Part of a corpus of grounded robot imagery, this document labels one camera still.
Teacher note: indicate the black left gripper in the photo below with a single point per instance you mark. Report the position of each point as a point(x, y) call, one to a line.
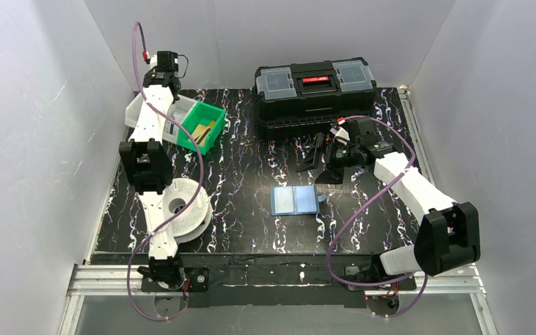
point(158, 73)

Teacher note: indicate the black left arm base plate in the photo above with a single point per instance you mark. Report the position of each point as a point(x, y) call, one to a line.
point(188, 279)

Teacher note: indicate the black toolbox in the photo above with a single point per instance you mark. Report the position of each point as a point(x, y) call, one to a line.
point(304, 99)

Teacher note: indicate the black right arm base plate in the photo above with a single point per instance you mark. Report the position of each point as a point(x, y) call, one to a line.
point(363, 274)

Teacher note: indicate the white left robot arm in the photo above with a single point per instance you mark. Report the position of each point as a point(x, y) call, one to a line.
point(150, 172)

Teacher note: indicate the white bin middle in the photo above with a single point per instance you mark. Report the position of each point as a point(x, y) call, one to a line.
point(179, 110)

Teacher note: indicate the white bin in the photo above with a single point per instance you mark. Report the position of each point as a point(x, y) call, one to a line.
point(132, 111)
point(179, 110)

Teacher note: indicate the green plastic bin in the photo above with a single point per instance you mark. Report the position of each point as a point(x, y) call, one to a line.
point(204, 123)

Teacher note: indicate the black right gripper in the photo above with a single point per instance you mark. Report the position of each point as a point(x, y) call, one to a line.
point(332, 154)

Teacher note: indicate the gold credit card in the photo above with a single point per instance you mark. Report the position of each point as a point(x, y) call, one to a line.
point(205, 135)

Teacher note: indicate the white bin far left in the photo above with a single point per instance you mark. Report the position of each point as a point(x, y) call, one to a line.
point(132, 111)

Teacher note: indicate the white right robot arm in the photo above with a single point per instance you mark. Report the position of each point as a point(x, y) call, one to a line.
point(448, 231)

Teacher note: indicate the aluminium rail frame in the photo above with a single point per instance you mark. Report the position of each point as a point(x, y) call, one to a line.
point(267, 275)

